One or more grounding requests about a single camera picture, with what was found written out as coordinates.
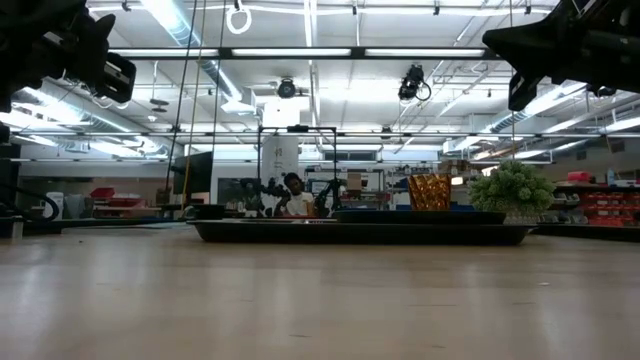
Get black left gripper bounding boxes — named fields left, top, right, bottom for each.
left=29, top=14, right=137, bottom=105

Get red storage bin shelf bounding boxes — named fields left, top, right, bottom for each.
left=552, top=184, right=640, bottom=227

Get dark wall poster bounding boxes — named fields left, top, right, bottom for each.
left=217, top=177, right=261, bottom=206

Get round ceiling camera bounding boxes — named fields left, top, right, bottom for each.
left=277, top=77, right=298, bottom=100

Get white cylindrical column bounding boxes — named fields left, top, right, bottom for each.
left=261, top=135, right=300, bottom=199

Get red storage bins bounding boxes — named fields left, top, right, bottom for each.
left=89, top=187, right=147, bottom=209

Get black overhead light bar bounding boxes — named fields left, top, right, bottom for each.
left=107, top=46, right=501, bottom=62

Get amber ribbed glass cup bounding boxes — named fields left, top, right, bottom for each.
left=407, top=173, right=453, bottom=212

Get black aluminium table frame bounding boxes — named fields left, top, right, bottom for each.
left=0, top=217, right=640, bottom=244

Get black background station frame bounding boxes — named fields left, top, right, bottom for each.
left=257, top=124, right=339, bottom=217

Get green potted plant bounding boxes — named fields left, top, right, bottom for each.
left=468, top=159, right=556, bottom=225

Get white container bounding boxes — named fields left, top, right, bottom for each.
left=43, top=191, right=65, bottom=221

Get person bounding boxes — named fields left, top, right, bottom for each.
left=273, top=172, right=316, bottom=217

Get black rectangular tray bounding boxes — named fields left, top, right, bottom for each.
left=188, top=218, right=537, bottom=247

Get black monitor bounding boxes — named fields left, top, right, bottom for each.
left=172, top=151, right=215, bottom=197

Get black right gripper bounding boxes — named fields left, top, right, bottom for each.
left=482, top=0, right=640, bottom=112

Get white cable ring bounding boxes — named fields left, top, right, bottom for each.
left=225, top=3, right=253, bottom=35

